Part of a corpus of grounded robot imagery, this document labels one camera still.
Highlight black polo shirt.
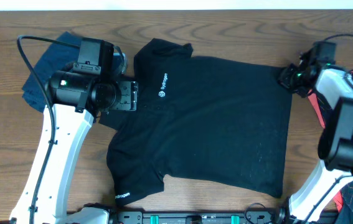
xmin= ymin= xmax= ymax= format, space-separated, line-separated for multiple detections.
xmin=100 ymin=39 xmax=291 ymax=206

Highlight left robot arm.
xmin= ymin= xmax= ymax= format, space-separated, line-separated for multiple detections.
xmin=7 ymin=37 xmax=138 ymax=224

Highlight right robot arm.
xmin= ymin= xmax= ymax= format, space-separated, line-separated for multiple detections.
xmin=273 ymin=40 xmax=353 ymax=223

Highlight folded navy blue garment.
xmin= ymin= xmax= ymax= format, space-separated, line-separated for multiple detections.
xmin=21 ymin=31 xmax=129 ymax=113

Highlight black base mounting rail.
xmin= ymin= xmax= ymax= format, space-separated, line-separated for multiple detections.
xmin=82 ymin=202 xmax=339 ymax=224

